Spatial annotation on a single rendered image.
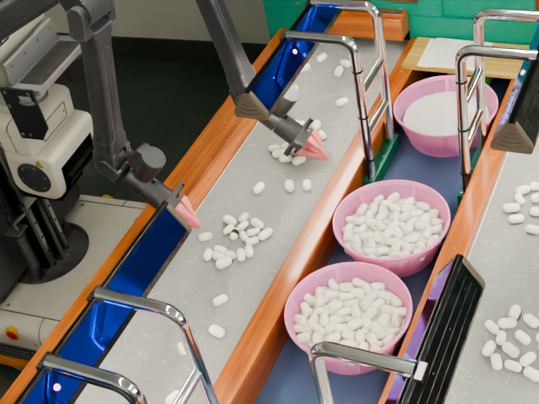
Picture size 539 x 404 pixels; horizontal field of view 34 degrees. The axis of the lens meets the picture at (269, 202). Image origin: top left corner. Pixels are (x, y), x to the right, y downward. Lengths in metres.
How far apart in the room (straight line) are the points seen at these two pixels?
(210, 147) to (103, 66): 0.56
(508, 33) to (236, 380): 1.28
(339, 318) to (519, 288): 0.38
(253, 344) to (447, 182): 0.71
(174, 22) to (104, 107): 2.23
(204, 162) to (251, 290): 0.47
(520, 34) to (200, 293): 1.15
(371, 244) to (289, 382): 0.37
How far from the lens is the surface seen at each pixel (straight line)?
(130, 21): 4.26
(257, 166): 2.29
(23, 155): 2.49
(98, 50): 1.86
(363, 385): 1.85
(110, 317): 1.54
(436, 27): 2.60
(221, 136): 2.38
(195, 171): 2.28
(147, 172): 1.97
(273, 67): 1.98
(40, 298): 2.84
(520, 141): 1.74
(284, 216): 2.13
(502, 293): 1.90
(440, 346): 1.36
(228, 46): 2.18
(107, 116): 1.95
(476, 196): 2.08
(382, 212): 2.09
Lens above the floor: 2.16
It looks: 41 degrees down
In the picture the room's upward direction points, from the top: 13 degrees counter-clockwise
